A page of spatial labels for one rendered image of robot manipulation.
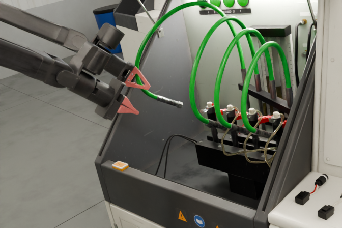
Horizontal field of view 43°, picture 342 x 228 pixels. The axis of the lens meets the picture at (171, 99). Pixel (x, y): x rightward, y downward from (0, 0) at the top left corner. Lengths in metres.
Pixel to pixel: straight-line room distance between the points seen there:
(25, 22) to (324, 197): 0.96
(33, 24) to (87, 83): 0.38
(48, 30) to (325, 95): 0.81
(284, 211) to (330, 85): 0.33
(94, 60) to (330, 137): 0.62
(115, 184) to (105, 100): 0.48
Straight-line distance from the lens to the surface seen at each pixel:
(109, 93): 1.08
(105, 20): 7.40
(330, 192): 1.12
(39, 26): 1.36
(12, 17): 1.39
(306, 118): 1.15
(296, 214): 1.05
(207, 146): 1.39
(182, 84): 1.73
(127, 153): 1.58
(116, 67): 1.31
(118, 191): 1.49
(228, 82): 1.67
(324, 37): 1.14
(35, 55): 0.97
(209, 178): 1.51
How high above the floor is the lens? 1.61
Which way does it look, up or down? 20 degrees down
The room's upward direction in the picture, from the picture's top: 12 degrees counter-clockwise
